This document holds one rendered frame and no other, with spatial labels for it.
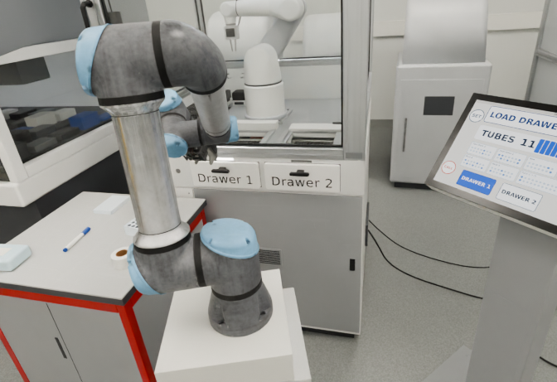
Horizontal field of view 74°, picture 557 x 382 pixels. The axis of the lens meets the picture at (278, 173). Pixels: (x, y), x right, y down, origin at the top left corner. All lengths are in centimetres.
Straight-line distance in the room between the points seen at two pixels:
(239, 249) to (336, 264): 91
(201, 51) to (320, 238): 105
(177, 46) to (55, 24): 137
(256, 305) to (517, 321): 84
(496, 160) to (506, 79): 360
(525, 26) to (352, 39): 348
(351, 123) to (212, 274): 76
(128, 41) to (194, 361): 62
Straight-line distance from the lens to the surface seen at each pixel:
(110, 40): 70
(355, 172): 139
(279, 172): 141
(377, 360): 191
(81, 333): 145
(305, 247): 160
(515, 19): 459
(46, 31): 196
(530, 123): 117
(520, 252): 126
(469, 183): 114
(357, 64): 127
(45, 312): 149
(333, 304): 178
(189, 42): 68
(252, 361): 84
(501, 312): 141
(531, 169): 112
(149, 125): 71
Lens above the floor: 149
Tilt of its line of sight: 25 degrees down
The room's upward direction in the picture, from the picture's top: 5 degrees counter-clockwise
